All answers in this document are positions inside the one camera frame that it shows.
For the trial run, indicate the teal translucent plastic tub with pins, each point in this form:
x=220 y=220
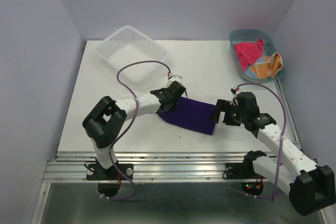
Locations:
x=250 y=35

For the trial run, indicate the purple towel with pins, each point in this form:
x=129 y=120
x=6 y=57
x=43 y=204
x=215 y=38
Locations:
x=191 y=115

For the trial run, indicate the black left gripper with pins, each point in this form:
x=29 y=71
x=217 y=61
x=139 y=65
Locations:
x=173 y=106

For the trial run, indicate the white perforated plastic basket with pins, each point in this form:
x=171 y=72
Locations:
x=128 y=45

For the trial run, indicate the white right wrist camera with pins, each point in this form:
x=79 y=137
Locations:
x=235 y=91

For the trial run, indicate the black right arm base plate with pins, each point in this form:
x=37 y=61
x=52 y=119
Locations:
x=239 y=171

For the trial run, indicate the orange patterned towel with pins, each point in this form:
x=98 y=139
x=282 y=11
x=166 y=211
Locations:
x=269 y=68

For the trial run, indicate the aluminium mounting rail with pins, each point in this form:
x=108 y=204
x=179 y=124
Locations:
x=149 y=167

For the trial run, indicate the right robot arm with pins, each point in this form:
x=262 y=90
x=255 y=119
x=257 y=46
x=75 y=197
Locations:
x=309 y=186

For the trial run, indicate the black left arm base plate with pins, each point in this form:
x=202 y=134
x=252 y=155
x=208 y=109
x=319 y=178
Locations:
x=95 y=172

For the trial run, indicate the pink towel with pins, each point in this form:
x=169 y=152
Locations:
x=248 y=53

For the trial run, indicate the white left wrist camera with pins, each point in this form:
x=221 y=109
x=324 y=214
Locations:
x=174 y=77

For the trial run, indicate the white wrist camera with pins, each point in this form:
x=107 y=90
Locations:
x=235 y=91
x=174 y=77

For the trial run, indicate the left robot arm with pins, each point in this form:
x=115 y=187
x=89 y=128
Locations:
x=105 y=121

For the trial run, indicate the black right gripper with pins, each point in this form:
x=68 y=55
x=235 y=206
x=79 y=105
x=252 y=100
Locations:
x=222 y=106

